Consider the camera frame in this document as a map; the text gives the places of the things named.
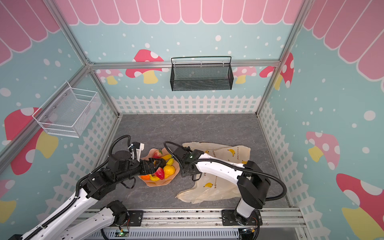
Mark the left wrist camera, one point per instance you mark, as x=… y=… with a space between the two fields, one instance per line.
x=136 y=149

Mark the beige plastic bag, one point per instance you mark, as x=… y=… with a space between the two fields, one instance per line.
x=217 y=182

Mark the black mesh wall basket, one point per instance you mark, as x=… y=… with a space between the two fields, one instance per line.
x=206 y=73

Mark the yellow lemon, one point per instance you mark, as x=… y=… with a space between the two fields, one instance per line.
x=169 y=170

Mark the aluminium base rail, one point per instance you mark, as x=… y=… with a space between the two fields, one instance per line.
x=189 y=224

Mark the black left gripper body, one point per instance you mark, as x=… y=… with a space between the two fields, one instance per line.
x=143 y=170

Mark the small yellow banana front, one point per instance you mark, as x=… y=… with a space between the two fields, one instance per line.
x=154 y=178

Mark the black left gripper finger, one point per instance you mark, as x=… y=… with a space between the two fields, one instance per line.
x=158 y=172
x=154 y=161

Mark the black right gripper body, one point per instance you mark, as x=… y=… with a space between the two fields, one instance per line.
x=179 y=152

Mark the orange tangerine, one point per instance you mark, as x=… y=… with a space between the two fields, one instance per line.
x=146 y=177

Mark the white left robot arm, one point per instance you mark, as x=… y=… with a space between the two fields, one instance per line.
x=123 y=163

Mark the red strawberry top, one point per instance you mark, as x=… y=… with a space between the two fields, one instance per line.
x=157 y=154

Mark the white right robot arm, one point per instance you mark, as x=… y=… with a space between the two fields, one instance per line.
x=255 y=187

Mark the white wire wall basket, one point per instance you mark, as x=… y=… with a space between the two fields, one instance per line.
x=68 y=112

